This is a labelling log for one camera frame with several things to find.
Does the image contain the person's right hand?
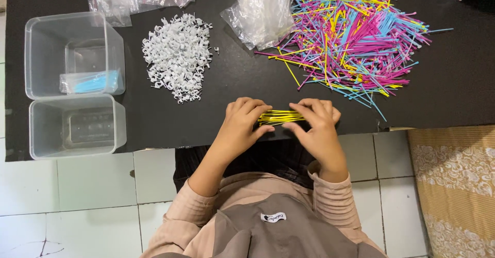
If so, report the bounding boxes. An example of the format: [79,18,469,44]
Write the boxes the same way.
[282,99,349,173]

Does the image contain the person's left hand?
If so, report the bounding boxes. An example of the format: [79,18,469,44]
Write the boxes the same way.
[214,97,276,162]

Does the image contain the black skirt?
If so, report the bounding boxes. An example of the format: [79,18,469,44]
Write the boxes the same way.
[173,136,321,193]

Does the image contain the clear bag of blue ties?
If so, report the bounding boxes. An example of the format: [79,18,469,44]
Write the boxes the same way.
[59,69,123,95]

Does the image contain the heap of clear plastic bags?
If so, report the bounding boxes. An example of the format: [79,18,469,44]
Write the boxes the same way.
[220,0,296,51]

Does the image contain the brown headscarf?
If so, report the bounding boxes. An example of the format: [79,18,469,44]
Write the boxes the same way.
[153,193,387,258]

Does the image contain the pile of white cable clips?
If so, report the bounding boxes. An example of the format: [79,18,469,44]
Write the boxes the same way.
[142,13,214,104]

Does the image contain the bundle of yellow cable ties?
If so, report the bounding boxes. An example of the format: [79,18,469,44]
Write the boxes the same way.
[257,110,308,126]

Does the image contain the large clear plastic container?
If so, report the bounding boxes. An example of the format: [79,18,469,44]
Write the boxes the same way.
[24,11,126,100]

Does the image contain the beige patterned mattress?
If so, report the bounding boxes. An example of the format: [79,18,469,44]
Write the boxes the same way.
[407,125,495,258]

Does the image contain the heap of colourful cable ties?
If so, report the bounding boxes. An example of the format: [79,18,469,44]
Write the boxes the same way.
[254,0,454,122]

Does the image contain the small clear plastic container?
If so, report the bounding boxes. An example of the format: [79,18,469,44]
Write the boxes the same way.
[29,94,127,160]

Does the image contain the black work mat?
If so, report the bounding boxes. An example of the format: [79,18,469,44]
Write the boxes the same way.
[5,0,495,163]

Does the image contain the beige long-sleeved top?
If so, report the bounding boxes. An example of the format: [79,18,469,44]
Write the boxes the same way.
[140,160,387,258]

